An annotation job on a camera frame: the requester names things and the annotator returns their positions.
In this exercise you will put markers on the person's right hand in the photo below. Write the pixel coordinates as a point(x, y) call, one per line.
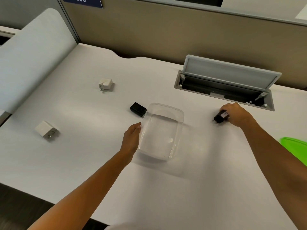
point(238, 115)

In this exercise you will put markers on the person's left hand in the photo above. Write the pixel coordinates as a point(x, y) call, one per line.
point(130, 140)

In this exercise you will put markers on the person's right fingers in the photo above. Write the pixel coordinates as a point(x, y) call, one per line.
point(226, 108)

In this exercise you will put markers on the person's left thumb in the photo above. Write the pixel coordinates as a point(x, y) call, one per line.
point(135, 126)

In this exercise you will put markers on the black charger with white label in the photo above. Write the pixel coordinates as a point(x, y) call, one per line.
point(220, 116)

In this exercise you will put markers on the clear plastic container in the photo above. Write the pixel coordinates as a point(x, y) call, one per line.
point(161, 131)

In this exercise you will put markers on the person's left forearm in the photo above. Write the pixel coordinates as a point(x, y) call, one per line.
point(76, 194)

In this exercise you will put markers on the person's right forearm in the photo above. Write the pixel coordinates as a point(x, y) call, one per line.
point(275, 162)

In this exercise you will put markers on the black power adapter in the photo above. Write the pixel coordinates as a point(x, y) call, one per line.
point(138, 109)

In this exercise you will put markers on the white rounded charger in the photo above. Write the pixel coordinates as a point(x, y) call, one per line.
point(105, 84)

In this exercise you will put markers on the green plastic lid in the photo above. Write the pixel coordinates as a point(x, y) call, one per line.
point(295, 148)

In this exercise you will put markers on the beige desk partition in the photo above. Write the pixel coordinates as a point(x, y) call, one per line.
point(182, 31)

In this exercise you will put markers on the white square charger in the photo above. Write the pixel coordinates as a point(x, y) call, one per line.
point(46, 130)

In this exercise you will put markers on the white side partition panel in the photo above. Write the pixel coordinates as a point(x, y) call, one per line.
point(33, 57)

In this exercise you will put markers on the blue sign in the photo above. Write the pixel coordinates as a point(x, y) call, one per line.
point(82, 1)

